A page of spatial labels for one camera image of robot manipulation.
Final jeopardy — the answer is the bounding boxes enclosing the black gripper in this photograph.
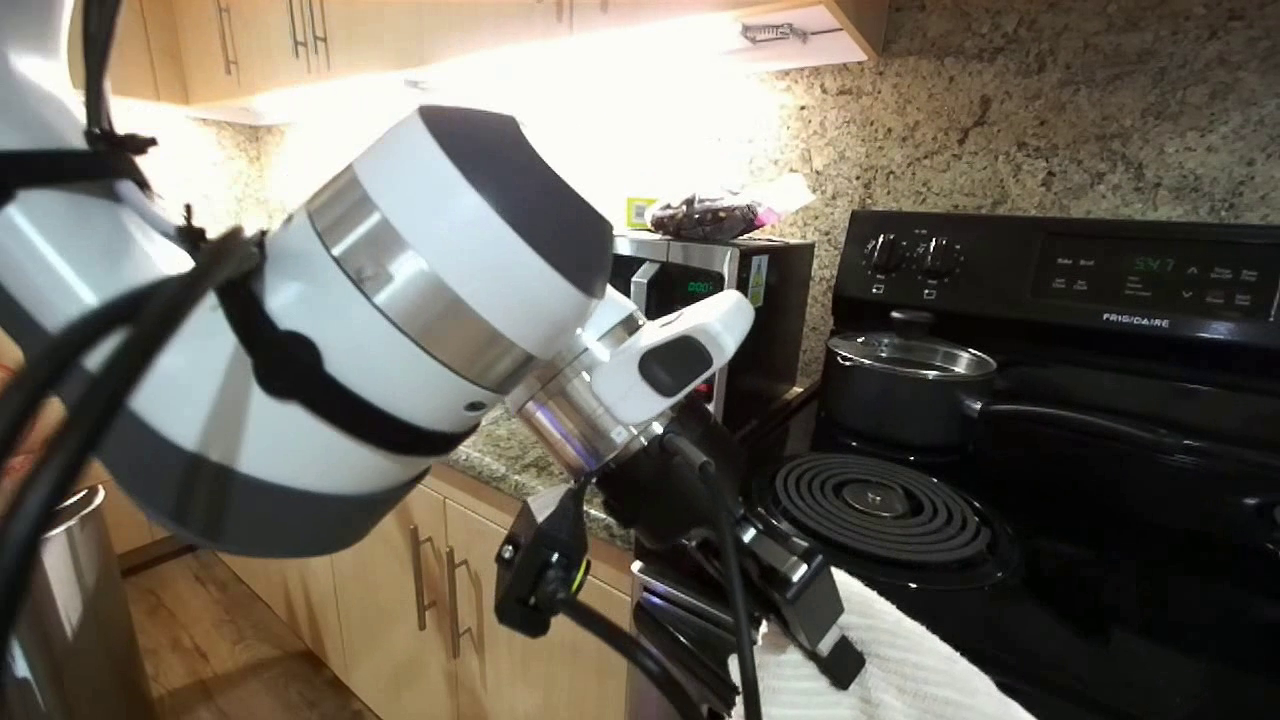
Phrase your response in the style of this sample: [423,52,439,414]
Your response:
[597,417,871,697]

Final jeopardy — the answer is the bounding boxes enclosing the white ribbed towel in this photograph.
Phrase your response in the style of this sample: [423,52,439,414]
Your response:
[742,563,1039,720]

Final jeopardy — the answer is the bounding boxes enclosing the black electric stove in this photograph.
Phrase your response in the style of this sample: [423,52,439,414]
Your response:
[629,207,1280,720]

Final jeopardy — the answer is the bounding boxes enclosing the black saucepan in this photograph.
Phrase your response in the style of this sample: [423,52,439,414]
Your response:
[820,329,1280,471]

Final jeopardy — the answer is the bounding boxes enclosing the stainless steel microwave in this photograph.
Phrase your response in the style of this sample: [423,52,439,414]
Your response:
[606,229,820,431]

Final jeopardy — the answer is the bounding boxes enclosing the dark clutter pile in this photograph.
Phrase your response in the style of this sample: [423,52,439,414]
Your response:
[643,192,773,249]

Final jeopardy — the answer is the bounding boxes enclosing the under cabinet light strip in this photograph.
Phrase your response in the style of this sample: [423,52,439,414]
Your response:
[396,9,871,99]

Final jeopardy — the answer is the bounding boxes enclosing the stainless steel trash can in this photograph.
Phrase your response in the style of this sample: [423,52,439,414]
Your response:
[0,482,153,720]

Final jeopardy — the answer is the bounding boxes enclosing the black cable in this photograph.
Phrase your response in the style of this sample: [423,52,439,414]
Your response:
[555,598,719,720]
[664,426,769,720]
[0,226,274,648]

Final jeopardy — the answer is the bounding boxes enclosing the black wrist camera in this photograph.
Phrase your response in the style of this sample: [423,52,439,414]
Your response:
[491,482,601,645]

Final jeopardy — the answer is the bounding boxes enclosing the metal cabinet handle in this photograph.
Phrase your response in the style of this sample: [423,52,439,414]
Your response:
[307,0,335,76]
[405,524,444,635]
[286,0,315,70]
[439,546,480,665]
[212,0,244,86]

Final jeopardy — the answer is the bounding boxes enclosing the black velcro strap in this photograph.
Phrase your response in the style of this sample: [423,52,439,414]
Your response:
[208,258,480,461]

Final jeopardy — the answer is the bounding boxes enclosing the wooden wall cabinets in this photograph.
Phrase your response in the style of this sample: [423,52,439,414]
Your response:
[104,0,897,114]

